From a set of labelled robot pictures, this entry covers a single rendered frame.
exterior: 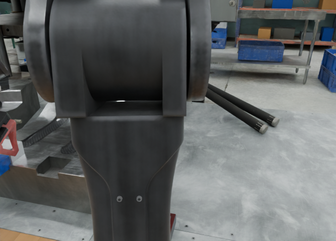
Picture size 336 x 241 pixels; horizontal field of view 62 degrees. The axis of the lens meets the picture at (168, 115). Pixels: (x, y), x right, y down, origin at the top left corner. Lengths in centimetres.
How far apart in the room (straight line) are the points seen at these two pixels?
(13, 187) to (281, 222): 54
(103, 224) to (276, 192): 54
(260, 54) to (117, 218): 405
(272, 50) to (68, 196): 381
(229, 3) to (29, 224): 103
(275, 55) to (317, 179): 353
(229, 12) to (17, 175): 97
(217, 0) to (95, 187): 113
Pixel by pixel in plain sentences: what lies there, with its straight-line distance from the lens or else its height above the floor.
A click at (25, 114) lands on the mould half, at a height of 83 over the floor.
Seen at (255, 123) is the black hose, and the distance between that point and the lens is 89.
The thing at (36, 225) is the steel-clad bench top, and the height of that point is 80.
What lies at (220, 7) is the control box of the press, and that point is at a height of 113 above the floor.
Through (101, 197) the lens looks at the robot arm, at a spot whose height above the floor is 110.
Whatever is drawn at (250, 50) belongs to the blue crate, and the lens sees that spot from 416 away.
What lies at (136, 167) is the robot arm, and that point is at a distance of 15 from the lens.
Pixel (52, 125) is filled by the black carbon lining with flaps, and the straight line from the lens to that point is 79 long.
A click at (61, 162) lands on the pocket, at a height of 88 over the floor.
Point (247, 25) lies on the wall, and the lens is 707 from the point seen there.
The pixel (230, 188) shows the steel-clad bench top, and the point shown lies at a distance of 66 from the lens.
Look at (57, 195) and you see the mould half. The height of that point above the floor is 83.
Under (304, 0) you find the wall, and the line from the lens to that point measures 709.
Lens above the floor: 121
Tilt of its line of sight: 25 degrees down
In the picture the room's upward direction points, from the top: straight up
